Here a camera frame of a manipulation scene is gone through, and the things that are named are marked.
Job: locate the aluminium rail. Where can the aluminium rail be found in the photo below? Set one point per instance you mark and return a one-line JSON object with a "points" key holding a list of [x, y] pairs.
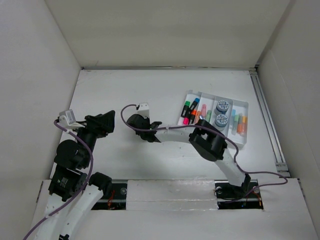
{"points": [[279, 157]]}

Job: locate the dark green pastel highlighter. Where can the dark green pastel highlighter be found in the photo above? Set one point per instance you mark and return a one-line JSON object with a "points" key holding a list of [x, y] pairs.
{"points": [[208, 115]]}

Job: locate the salmon orange pastel highlighter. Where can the salmon orange pastel highlighter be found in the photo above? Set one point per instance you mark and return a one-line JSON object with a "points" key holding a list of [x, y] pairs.
{"points": [[197, 117]]}

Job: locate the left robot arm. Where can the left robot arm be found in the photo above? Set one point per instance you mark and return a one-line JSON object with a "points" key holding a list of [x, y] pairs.
{"points": [[74, 188]]}

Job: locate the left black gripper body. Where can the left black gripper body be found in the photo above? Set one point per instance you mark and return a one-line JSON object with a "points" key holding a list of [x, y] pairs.
{"points": [[94, 131]]}

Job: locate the orange black highlighter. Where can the orange black highlighter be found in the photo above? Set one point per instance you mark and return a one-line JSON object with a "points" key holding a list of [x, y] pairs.
{"points": [[192, 117]]}

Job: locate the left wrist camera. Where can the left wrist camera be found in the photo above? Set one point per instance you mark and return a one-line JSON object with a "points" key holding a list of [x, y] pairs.
{"points": [[67, 118]]}

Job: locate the blue black highlighter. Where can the blue black highlighter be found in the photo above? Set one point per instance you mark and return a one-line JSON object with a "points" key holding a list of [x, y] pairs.
{"points": [[194, 104]]}

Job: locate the yellow pink pastel highlighter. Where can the yellow pink pastel highlighter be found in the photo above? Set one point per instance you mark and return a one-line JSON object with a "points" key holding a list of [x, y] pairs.
{"points": [[243, 132]]}

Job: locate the white organizer tray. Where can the white organizer tray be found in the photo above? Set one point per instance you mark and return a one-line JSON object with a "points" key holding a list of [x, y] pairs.
{"points": [[229, 116]]}

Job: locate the green black highlighter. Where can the green black highlighter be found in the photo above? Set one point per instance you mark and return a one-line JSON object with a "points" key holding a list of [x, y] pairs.
{"points": [[185, 109]]}

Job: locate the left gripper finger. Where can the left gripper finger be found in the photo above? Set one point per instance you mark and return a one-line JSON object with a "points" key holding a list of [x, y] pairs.
{"points": [[110, 121], [99, 117]]}

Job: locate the pink black highlighter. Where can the pink black highlighter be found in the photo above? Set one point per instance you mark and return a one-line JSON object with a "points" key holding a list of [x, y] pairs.
{"points": [[186, 121]]}

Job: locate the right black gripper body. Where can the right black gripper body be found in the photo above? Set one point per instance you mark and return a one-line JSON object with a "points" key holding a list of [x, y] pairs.
{"points": [[145, 118]]}

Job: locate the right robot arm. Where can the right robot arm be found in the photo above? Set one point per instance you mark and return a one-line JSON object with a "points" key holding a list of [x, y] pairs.
{"points": [[209, 143]]}

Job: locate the light blue pastel highlighter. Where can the light blue pastel highlighter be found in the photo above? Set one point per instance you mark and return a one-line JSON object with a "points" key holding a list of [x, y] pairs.
{"points": [[233, 122]]}

